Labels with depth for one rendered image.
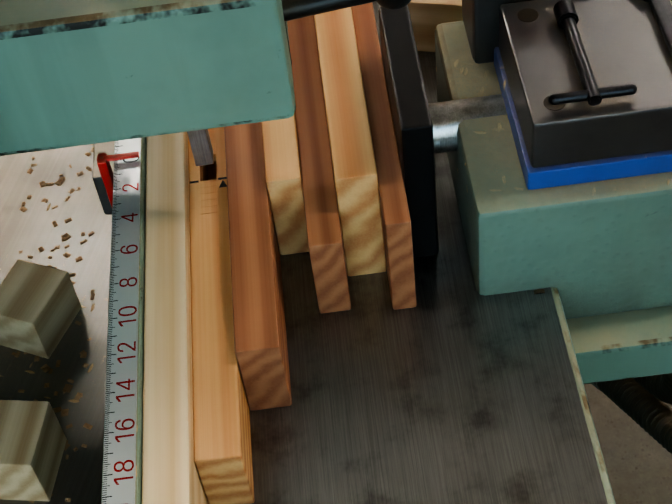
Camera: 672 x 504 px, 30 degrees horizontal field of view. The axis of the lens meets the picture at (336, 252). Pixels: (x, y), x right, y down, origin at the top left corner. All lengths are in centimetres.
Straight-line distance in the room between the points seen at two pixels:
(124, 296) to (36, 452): 14
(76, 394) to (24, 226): 14
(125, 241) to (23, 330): 17
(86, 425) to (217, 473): 20
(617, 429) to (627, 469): 6
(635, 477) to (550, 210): 106
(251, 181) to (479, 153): 11
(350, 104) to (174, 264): 12
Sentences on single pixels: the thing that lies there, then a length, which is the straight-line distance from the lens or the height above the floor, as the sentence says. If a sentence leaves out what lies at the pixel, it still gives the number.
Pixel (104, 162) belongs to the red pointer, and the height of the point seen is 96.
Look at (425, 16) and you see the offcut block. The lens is 73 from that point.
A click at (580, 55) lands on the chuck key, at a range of 58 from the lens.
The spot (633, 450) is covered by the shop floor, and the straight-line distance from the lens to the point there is 164.
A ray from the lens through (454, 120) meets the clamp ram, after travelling 62.
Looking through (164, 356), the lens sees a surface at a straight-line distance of 55.
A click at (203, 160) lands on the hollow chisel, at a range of 62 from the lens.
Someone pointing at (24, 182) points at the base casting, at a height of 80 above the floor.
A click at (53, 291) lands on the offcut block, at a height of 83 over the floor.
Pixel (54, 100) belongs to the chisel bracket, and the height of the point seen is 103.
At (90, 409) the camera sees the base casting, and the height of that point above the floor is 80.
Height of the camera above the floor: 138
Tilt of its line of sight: 49 degrees down
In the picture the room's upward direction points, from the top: 8 degrees counter-clockwise
